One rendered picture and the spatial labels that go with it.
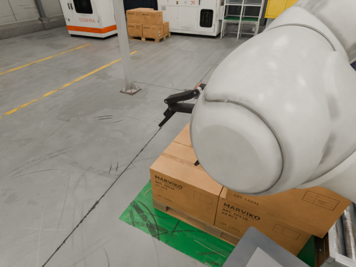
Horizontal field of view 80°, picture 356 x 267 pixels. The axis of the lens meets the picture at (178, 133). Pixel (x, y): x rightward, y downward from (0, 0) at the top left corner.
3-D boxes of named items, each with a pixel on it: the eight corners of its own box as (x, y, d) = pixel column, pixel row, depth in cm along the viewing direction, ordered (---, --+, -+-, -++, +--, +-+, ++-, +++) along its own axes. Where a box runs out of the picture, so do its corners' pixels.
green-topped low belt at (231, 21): (257, 37, 780) (260, 18, 742) (255, 41, 741) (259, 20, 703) (223, 35, 819) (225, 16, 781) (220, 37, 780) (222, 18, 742)
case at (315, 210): (321, 190, 154) (347, 149, 130) (322, 239, 126) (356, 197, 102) (239, 163, 177) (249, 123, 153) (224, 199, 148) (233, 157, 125)
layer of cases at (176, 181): (299, 171, 223) (313, 142, 200) (292, 262, 152) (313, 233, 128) (195, 139, 268) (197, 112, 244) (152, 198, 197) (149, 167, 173)
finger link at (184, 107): (210, 119, 42) (209, 113, 42) (166, 112, 49) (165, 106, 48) (218, 110, 45) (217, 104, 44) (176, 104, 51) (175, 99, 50)
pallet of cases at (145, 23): (170, 36, 796) (170, 8, 742) (158, 43, 720) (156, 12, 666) (142, 34, 834) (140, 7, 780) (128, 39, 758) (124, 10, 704)
